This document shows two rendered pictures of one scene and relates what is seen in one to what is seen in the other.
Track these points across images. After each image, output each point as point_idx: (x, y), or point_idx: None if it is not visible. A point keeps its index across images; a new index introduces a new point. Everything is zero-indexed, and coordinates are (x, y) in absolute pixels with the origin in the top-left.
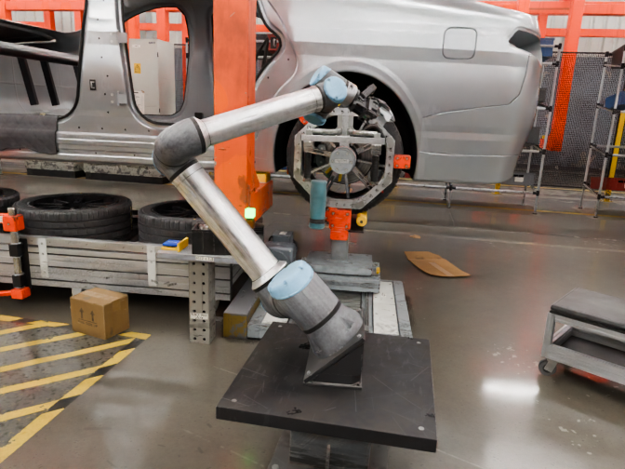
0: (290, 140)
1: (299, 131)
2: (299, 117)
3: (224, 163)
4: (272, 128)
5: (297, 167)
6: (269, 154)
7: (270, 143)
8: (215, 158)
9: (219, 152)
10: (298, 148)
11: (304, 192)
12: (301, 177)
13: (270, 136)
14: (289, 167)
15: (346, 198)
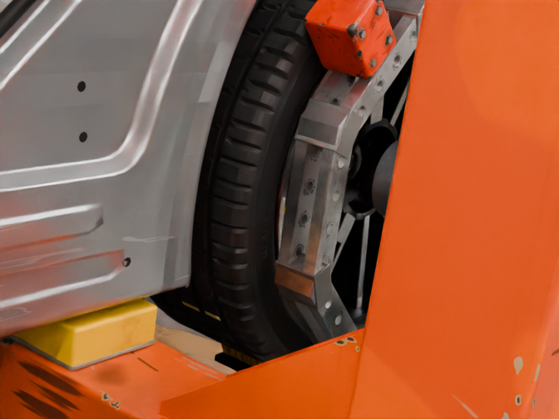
0: (264, 135)
1: (294, 96)
2: (361, 48)
3: (549, 416)
4: (208, 93)
5: (325, 253)
6: (182, 214)
7: (191, 163)
8: (531, 411)
9: (550, 368)
10: (339, 177)
11: (275, 332)
12: (331, 289)
13: (195, 129)
14: (248, 249)
15: (350, 308)
